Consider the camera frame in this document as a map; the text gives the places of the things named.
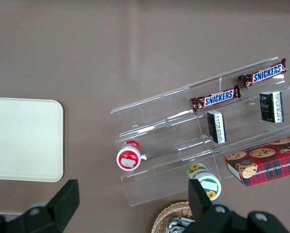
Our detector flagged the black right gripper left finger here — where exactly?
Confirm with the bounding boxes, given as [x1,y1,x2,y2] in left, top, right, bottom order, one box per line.
[6,179,80,233]

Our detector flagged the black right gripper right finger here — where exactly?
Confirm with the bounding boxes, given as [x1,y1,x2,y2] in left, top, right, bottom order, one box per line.
[183,179,247,233]

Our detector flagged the light wicker basket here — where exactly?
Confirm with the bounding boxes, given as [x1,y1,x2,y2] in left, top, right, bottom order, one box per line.
[151,200,196,233]

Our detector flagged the cream plastic tray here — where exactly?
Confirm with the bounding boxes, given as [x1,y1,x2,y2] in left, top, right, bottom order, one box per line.
[0,97,64,183]

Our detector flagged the stacked aluminium foil trays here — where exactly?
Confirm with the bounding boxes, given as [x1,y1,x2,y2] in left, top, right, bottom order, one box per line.
[167,216,196,233]

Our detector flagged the green sunflower snack cup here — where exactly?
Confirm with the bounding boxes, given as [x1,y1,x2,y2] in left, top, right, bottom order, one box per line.
[186,163,222,201]

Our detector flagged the red plaid cookie box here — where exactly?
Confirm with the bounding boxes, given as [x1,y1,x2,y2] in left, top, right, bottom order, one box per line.
[225,133,290,187]

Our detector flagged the red lidded snack cup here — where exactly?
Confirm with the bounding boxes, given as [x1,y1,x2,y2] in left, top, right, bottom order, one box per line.
[116,140,148,172]

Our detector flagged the small black chocolate box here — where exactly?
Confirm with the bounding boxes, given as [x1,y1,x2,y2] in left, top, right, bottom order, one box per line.
[206,110,227,145]
[259,90,285,124]

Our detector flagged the clear acrylic tiered snack stand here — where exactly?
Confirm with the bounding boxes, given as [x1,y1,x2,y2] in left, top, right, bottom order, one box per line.
[110,56,290,207]

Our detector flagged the Snickers chocolate bar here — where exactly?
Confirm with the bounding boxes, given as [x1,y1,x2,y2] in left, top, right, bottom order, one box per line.
[237,58,288,89]
[190,85,241,113]

